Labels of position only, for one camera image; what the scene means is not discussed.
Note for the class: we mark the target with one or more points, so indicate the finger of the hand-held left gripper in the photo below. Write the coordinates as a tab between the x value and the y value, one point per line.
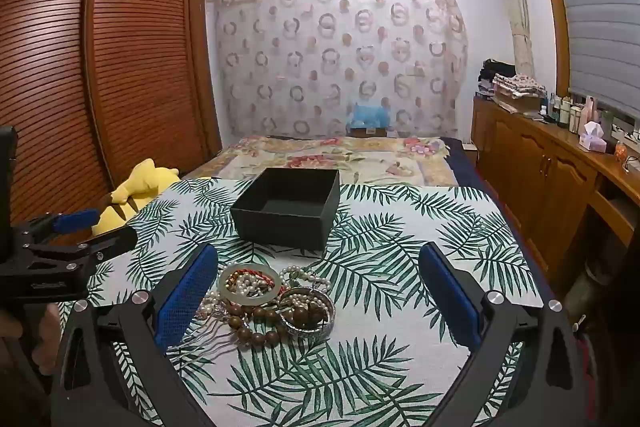
115	239
75	219

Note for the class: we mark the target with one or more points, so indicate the silver bangle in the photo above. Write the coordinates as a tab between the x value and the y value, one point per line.
305	332

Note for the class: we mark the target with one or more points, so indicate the leaf print tablecloth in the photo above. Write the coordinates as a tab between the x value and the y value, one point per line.
400	257

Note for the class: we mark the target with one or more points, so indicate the black box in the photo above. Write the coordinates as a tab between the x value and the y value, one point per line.
280	227

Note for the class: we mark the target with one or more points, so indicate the person's left hand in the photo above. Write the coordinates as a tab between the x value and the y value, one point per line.
50	337

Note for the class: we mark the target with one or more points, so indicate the navy bed sheet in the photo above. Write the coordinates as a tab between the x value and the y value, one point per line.
460	162

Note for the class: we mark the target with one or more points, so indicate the wooden sideboard cabinet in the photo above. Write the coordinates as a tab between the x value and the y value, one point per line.
540	167

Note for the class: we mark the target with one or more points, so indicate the pale green jade bangle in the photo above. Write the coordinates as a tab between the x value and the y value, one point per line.
250	300

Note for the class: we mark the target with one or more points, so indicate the blue plush toy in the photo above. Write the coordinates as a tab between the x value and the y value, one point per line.
367	114

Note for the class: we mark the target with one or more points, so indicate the yellow plush toy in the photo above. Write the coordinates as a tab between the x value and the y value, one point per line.
145	182

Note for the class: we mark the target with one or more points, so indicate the dark folded clothes stack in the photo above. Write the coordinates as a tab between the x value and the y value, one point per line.
495	74

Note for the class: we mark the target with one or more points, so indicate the circle pattern curtain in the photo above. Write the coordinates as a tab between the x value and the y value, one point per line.
325	57

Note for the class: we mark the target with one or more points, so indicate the pink tissue box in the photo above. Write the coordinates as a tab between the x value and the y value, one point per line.
592	139

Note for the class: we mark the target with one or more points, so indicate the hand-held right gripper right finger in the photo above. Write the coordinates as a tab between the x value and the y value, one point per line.
450	302

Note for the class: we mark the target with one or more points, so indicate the grey window blind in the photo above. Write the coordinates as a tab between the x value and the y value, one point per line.
600	7

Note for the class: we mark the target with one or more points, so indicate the brown louvered wardrobe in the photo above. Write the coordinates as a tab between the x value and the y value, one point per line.
125	57

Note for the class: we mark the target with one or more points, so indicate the small cardboard box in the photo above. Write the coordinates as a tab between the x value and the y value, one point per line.
369	132

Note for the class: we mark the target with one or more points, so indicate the wrapped air conditioner pipe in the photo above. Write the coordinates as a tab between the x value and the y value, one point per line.
520	32

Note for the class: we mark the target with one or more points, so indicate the row of cosmetic bottles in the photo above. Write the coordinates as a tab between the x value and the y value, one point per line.
565	112

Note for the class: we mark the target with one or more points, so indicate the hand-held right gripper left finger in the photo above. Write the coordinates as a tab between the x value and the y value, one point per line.
185	302

